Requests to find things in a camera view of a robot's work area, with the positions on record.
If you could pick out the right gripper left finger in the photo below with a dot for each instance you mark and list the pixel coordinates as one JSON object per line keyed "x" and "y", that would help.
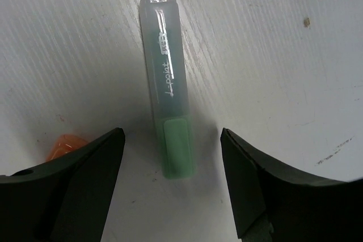
{"x": 65, "y": 199}

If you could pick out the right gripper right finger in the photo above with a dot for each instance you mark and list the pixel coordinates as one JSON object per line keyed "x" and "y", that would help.
{"x": 273, "y": 201}

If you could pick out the orange highlighter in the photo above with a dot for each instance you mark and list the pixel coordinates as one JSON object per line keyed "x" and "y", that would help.
{"x": 65, "y": 144}

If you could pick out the green highlighter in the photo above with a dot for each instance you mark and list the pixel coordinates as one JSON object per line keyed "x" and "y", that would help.
{"x": 163, "y": 49}

